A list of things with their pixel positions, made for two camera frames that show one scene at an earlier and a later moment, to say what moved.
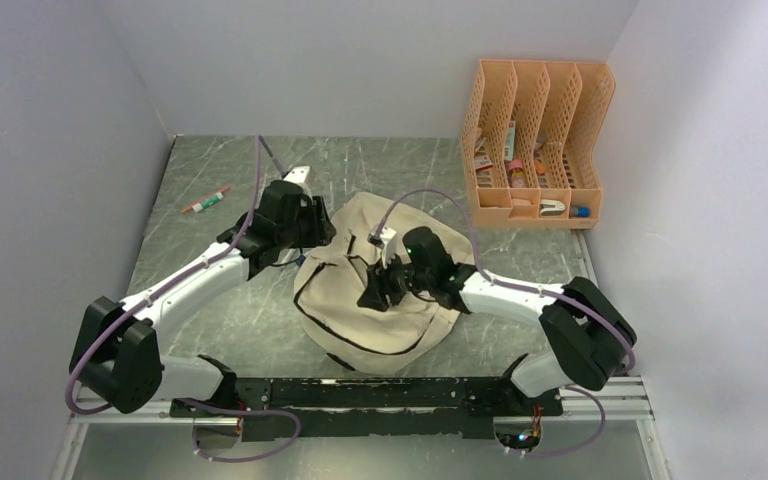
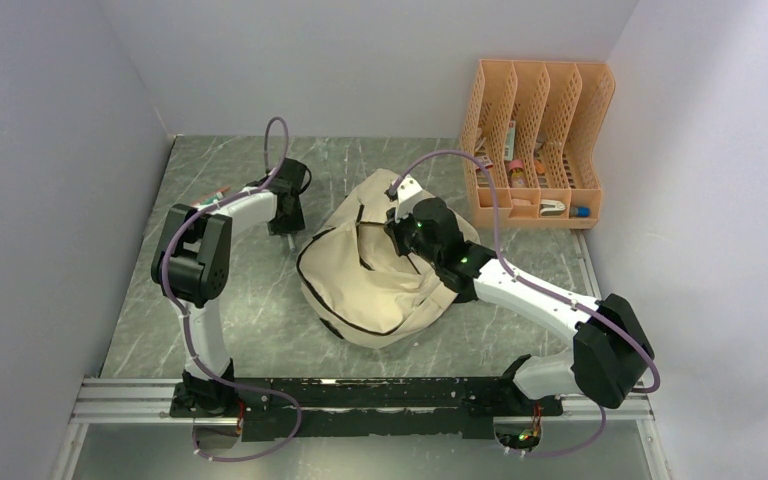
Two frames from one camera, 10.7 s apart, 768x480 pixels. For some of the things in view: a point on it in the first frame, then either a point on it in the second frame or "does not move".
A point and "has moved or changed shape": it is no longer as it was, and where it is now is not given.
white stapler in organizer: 550,207 does not move
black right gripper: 378,285 → 393,230
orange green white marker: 198,206 does not move
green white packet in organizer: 509,150 does not move
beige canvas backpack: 332,277 has moved or changed shape
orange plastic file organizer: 529,140 does not move
